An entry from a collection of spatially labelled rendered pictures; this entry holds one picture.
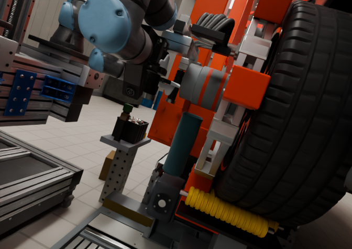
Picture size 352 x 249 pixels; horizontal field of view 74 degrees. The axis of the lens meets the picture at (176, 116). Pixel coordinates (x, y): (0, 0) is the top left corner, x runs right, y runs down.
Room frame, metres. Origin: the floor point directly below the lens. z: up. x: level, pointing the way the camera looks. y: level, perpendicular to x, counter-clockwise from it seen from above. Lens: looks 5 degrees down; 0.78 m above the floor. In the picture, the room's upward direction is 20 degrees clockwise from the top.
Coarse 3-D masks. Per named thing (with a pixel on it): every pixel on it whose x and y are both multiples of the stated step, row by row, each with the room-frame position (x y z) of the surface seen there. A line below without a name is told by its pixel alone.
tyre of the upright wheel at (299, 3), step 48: (288, 48) 0.51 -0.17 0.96; (336, 48) 0.51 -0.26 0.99; (288, 96) 0.48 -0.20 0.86; (336, 96) 0.47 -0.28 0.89; (240, 144) 0.58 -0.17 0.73; (288, 144) 0.49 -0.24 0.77; (336, 144) 0.47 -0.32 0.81; (240, 192) 0.58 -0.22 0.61; (288, 192) 0.52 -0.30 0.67; (336, 192) 0.49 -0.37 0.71
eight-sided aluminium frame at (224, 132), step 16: (272, 32) 0.61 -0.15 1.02; (240, 48) 0.56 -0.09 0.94; (256, 48) 0.55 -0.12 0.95; (240, 64) 0.56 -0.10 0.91; (256, 64) 0.55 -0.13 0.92; (224, 112) 0.56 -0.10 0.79; (240, 112) 0.55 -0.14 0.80; (224, 128) 0.56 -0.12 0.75; (208, 144) 0.60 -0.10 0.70; (224, 144) 0.58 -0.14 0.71; (208, 160) 0.90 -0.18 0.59; (208, 176) 0.70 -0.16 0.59
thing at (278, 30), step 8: (280, 32) 0.66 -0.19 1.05; (272, 40) 0.85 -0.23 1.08; (272, 48) 0.89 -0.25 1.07; (272, 56) 0.82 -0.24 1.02; (264, 64) 0.96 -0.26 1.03; (264, 72) 0.84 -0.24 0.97; (248, 112) 0.87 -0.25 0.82; (248, 120) 0.77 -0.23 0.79; (240, 128) 0.88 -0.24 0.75; (240, 136) 0.80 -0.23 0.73; (232, 144) 0.97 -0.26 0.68; (232, 152) 0.89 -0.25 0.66; (224, 160) 0.87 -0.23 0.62; (224, 168) 0.73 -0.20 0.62
